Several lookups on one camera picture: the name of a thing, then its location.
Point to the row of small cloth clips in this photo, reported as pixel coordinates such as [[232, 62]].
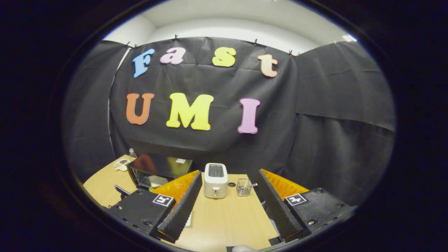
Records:
[[256, 42]]

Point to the white toaster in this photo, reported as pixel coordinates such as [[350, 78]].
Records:
[[216, 182]]

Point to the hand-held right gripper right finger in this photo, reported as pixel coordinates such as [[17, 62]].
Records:
[[276, 210]]

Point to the striped straw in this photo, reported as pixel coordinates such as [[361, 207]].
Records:
[[252, 184]]

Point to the black backdrop cloth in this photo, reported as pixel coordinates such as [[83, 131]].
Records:
[[217, 147]]

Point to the small white rectangular tray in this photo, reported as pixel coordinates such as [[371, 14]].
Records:
[[189, 219]]

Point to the white divided snack plate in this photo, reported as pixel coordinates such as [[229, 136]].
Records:
[[121, 164]]

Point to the ceiling light panel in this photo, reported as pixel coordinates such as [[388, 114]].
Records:
[[349, 38]]

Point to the black electric oven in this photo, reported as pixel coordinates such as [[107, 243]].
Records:
[[164, 164]]

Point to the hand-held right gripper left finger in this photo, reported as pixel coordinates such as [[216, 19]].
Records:
[[182, 210]]

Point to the clear plastic water bottle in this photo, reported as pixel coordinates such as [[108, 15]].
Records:
[[132, 154]]

